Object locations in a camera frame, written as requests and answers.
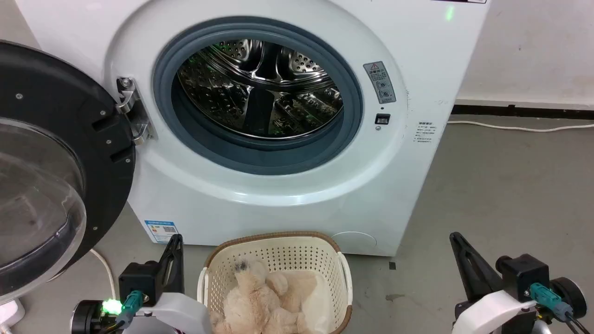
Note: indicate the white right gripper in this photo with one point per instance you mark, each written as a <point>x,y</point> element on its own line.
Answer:
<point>492,315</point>

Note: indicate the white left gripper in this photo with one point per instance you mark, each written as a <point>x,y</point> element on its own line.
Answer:
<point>181,315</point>

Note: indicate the white front-load washing machine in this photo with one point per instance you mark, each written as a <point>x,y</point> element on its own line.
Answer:
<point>287,204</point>

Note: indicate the steel washing machine drum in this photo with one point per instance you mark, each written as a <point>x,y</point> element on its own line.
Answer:
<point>260,93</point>

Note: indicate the black round washer door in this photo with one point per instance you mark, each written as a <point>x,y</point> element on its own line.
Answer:
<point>41,116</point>

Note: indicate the blue white energy label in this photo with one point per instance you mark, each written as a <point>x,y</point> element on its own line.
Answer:
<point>161,230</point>

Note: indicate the beige plush teddy bear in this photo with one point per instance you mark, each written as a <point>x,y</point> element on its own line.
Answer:
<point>255,301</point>

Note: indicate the black left wrist motor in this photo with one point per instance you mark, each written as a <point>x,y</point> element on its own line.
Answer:
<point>86,317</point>

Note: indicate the black wrist motor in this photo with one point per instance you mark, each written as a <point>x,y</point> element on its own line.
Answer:
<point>86,317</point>
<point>573,294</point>

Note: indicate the black right wrist motor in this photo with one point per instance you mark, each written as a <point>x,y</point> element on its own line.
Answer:
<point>573,294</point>

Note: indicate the cream perforated laundry basket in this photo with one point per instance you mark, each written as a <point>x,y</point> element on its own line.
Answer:
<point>283,253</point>

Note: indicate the round white filter cover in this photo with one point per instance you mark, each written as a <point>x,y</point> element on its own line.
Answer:
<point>355,241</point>

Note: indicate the grey rubber door gasket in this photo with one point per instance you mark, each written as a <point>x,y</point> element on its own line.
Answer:
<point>260,155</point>

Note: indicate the printed text label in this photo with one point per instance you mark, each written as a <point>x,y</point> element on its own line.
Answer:
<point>426,132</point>

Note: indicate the metal door hinge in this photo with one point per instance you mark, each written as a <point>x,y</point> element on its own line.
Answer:
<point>134,116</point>

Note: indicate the black baseboard strip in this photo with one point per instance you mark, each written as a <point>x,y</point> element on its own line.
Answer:
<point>524,112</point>

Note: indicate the white power plug block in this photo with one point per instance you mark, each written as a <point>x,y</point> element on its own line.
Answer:
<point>10,313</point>

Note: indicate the black door latch socket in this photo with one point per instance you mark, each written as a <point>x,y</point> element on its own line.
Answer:
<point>382,118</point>

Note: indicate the grey warning sticker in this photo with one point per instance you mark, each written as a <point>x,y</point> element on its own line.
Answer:
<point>380,82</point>

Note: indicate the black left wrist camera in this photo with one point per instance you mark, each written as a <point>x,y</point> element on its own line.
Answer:
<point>139,278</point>

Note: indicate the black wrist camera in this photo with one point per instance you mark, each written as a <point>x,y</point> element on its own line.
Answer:
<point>139,278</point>
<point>524,276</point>

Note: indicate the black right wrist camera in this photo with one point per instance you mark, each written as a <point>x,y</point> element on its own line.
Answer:
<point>524,276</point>

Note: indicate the teal left camera connector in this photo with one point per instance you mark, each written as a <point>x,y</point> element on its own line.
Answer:
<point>130,304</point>

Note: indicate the teal camera connector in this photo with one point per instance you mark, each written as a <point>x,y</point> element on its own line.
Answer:
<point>550,299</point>
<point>130,304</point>

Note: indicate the teal right camera connector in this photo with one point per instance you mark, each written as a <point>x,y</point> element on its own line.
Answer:
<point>550,299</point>

